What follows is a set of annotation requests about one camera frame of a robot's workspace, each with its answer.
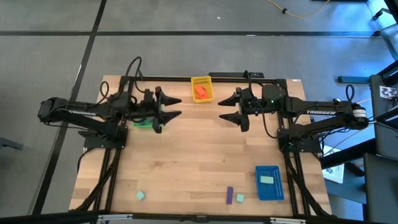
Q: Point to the black flat bar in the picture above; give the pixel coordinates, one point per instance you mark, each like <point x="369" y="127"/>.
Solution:
<point x="230" y="75"/>

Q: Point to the black aluminium table frame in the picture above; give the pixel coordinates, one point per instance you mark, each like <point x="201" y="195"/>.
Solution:
<point x="186" y="79"/>

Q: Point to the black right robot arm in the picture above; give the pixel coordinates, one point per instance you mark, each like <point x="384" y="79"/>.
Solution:
<point x="320" y="112"/>

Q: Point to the patterned paper tag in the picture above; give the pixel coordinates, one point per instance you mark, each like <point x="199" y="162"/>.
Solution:
<point x="388" y="92"/>

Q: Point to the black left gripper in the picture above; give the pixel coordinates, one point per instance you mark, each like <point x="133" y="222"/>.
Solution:
<point x="144" y="109"/>

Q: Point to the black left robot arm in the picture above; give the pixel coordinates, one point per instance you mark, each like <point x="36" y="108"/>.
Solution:
<point x="77" y="112"/>

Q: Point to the blue plastic basket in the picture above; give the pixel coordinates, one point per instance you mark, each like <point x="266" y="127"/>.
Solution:
<point x="275" y="193"/>

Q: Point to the grey floor foot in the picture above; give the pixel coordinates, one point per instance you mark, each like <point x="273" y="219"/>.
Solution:
<point x="9" y="143"/>

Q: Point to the purple toy brick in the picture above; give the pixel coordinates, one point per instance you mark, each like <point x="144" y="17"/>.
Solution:
<point x="229" y="195"/>

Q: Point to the long teal toy brick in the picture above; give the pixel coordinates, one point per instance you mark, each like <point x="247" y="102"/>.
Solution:
<point x="266" y="180"/>

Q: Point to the green plastic basket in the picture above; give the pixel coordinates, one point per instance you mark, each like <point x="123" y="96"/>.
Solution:
<point x="143" y="125"/>

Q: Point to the white paper sheet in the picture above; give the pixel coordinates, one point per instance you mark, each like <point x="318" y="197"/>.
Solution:
<point x="334" y="174"/>

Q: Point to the dark grey desk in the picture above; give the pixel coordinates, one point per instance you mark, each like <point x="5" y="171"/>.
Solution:
<point x="382" y="186"/>

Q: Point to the silver bracket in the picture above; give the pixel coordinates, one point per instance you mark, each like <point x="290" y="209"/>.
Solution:
<point x="115" y="216"/>
<point x="287" y="221"/>

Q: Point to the yellow plastic basket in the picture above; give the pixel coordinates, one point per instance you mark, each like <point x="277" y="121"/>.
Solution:
<point x="209" y="81"/>

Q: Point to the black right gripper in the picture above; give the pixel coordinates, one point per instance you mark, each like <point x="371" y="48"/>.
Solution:
<point x="256" y="102"/>

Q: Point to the black desk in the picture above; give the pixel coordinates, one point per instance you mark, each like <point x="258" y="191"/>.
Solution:
<point x="384" y="130"/>

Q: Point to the small teal toy brick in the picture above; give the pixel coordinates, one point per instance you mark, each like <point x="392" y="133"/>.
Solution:
<point x="239" y="198"/>
<point x="140" y="195"/>

